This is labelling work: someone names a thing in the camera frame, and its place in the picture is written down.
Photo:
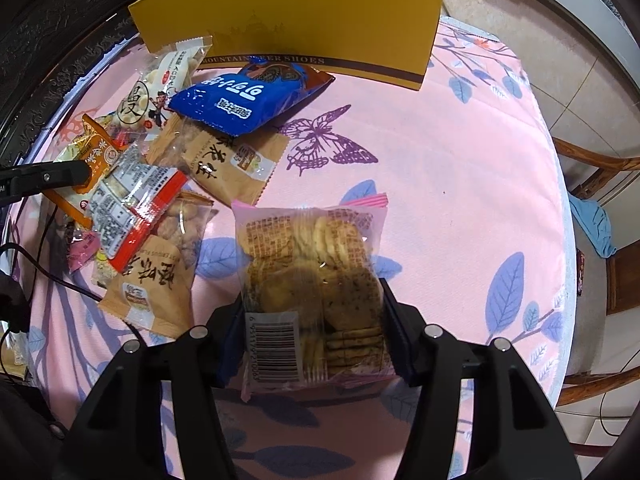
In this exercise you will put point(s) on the clear cracker packet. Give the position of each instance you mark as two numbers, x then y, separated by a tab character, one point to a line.
310	280

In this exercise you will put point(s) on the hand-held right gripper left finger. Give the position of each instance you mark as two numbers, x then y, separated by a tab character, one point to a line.
232	355

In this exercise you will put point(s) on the blue snack packet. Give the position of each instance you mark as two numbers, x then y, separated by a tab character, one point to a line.
240	102

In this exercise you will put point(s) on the small pink snack packet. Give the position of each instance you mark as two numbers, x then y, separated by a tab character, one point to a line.
82	250

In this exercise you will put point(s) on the dark red snack packet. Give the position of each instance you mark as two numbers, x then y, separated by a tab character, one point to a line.
580	275

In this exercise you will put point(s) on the blue cloth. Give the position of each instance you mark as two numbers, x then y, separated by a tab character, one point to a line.
592	225

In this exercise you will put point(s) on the clear sesame bar packet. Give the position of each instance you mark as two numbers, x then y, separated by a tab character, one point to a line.
102	270

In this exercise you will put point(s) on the dark carved wooden furniture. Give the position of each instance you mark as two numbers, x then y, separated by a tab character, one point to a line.
50	35

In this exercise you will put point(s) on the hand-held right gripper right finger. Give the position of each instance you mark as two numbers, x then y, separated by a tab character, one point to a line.
405	345

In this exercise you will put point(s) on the clear white bun packet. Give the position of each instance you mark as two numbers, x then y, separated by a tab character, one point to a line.
150	85

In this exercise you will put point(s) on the orange snack packet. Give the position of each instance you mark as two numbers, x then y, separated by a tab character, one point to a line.
97	152

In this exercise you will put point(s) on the wooden armchair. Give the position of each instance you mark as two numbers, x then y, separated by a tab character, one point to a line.
600	162

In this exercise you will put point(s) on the tan peanut packet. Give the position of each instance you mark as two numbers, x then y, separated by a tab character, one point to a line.
150	285
225	165

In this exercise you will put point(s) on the yellow cardboard shoe box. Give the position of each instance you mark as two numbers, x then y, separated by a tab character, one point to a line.
300	20

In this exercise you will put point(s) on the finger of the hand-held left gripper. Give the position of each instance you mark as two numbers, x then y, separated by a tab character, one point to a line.
45	177

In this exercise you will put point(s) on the pink floral cloth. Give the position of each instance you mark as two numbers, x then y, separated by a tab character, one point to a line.
425	185

